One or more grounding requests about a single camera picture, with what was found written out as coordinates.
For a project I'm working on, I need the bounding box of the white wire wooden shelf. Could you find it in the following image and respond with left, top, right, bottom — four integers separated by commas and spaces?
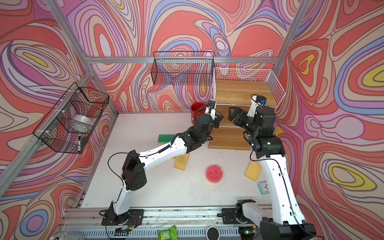
208, 68, 286, 151

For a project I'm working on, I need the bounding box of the green sponge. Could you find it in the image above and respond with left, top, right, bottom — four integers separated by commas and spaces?
158, 134, 175, 144

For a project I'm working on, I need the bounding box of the pale yellow sponge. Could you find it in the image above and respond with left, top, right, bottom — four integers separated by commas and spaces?
174, 154, 190, 171

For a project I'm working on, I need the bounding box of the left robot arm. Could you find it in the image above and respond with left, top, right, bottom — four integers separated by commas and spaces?
110, 105, 224, 216

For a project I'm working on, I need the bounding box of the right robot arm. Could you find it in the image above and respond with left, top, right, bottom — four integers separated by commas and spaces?
229, 106, 317, 240

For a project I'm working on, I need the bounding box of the red cylindrical cup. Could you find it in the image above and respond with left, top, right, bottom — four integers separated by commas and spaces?
191, 103, 206, 125

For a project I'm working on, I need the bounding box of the yellow sponge right side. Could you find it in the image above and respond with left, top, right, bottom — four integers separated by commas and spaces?
245, 161, 262, 181

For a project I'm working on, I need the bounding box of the pink smiley sponge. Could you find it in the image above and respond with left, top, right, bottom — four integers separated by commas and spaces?
205, 165, 223, 184

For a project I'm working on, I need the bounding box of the small teal clock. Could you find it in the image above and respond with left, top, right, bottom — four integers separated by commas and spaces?
258, 181, 270, 195

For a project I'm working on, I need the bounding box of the round black speaker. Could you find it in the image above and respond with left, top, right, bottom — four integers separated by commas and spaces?
206, 226, 220, 240

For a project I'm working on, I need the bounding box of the green snack packet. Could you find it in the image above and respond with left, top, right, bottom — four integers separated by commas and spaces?
157, 226, 178, 240

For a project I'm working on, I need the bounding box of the silver bowl in basket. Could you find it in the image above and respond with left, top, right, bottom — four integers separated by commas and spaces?
72, 115, 95, 127

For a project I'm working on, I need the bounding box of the black marker in basket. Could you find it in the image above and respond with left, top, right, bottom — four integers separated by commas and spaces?
77, 136, 82, 154

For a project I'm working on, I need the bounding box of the black wire basket back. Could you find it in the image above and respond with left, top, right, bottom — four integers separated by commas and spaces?
151, 51, 215, 86

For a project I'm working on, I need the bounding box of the black wire basket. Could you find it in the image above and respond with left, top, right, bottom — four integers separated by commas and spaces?
33, 83, 110, 154
151, 51, 215, 86

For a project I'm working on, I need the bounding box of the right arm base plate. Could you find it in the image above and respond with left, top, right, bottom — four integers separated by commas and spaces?
217, 199, 255, 225

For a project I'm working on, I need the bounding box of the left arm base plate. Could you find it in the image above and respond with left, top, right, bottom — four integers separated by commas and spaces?
100, 208, 144, 227

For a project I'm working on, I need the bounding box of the black wire basket left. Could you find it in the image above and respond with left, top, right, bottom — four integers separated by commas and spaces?
33, 83, 110, 154

